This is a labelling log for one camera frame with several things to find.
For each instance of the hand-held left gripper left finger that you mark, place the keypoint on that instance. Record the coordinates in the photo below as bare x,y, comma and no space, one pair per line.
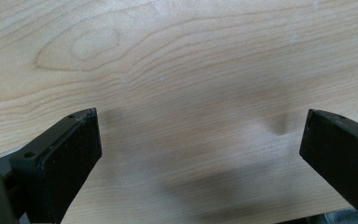
62,165

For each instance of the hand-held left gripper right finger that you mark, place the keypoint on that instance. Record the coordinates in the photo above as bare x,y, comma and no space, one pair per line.
338,155

